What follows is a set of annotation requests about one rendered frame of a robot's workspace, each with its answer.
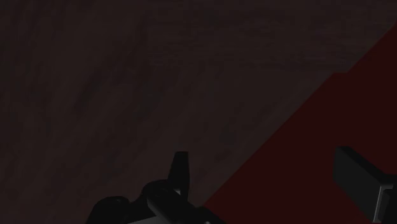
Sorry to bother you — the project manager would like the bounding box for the dark red furniture piece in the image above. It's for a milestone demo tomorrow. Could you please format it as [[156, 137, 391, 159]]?
[[201, 23, 397, 224]]

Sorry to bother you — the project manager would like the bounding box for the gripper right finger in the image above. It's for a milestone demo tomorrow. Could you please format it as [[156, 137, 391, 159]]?
[[333, 145, 397, 224]]

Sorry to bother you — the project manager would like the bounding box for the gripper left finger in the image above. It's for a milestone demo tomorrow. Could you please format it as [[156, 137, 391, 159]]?
[[86, 151, 225, 224]]

